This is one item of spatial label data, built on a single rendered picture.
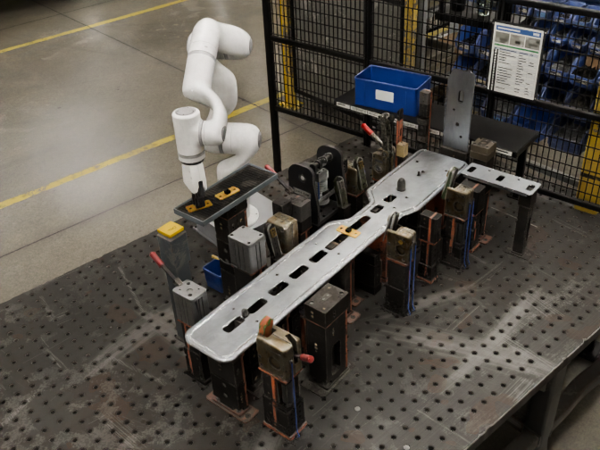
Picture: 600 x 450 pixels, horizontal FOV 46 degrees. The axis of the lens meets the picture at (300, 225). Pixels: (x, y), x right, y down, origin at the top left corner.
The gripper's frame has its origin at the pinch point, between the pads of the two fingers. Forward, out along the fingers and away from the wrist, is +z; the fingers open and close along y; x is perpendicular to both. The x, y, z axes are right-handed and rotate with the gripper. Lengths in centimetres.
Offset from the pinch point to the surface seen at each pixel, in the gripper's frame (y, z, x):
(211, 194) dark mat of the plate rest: -5.1, 2.5, 6.2
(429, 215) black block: 23, 20, 77
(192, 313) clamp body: 31.2, 18.0, -16.2
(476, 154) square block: 1, 17, 115
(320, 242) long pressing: 18.5, 18.5, 34.8
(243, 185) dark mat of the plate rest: -4.7, 2.5, 17.8
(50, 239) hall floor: -190, 118, -38
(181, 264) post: 10.4, 15.1, -11.7
